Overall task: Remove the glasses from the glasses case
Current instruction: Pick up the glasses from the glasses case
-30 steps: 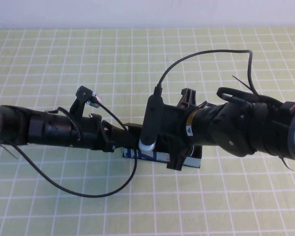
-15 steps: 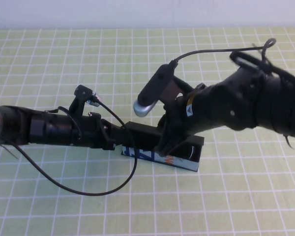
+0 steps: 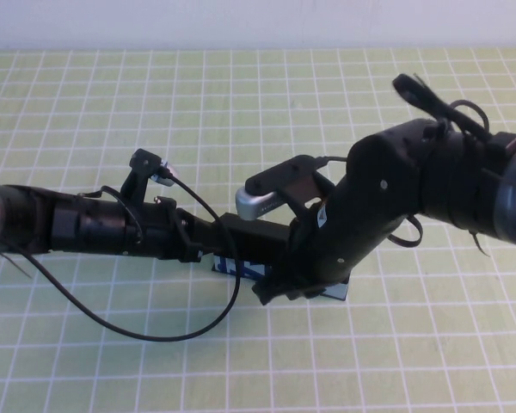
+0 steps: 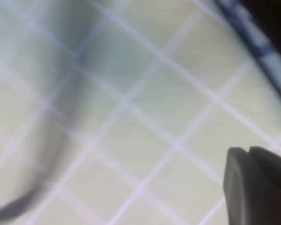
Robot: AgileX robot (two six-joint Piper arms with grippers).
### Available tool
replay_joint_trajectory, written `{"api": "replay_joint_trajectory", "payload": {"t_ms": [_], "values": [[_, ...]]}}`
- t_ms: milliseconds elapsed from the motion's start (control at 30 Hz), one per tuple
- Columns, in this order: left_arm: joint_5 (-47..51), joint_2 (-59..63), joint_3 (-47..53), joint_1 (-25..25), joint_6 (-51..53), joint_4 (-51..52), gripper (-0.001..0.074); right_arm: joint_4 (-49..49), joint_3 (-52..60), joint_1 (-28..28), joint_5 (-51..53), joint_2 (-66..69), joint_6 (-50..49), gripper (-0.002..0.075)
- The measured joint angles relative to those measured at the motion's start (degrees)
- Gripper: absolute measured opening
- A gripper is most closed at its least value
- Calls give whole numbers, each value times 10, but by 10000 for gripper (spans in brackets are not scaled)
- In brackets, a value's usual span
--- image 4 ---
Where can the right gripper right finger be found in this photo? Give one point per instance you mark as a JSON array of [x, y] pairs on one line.
[[274, 168]]

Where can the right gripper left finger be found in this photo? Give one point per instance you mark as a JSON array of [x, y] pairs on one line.
[[238, 187]]

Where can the black printed glasses case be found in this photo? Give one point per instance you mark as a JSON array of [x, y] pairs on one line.
[[271, 18]]

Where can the green checked tablecloth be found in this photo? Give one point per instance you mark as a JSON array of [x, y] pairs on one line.
[[131, 140]]

